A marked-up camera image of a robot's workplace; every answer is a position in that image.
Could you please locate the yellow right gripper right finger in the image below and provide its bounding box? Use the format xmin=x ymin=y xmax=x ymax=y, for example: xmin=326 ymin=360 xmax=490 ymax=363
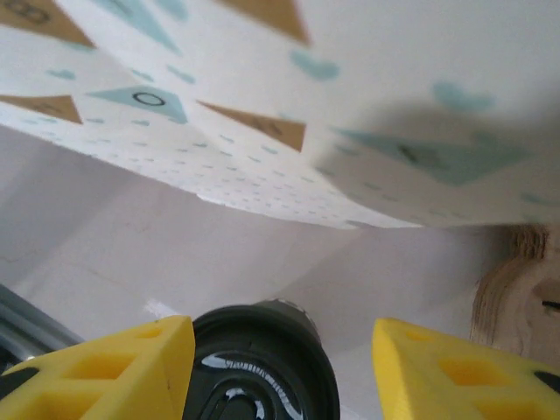
xmin=371 ymin=318 xmax=560 ymax=420

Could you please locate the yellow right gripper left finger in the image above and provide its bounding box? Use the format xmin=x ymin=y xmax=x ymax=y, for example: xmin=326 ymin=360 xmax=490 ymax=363
xmin=0 ymin=315 xmax=196 ymax=420

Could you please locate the coffee cup with black lid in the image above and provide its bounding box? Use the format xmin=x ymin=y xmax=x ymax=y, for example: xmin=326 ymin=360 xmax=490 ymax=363
xmin=183 ymin=298 xmax=342 ymax=420

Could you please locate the white patterned paper gift bag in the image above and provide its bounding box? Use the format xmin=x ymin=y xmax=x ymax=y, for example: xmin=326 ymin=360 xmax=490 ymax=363
xmin=0 ymin=0 xmax=560 ymax=231

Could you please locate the round wooden bowl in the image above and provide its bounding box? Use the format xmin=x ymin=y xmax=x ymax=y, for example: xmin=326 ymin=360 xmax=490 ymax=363
xmin=470 ymin=222 xmax=560 ymax=364

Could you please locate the aluminium mounting rail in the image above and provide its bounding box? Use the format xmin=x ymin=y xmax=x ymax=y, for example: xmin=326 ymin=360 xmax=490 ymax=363
xmin=0 ymin=282 xmax=84 ymax=364

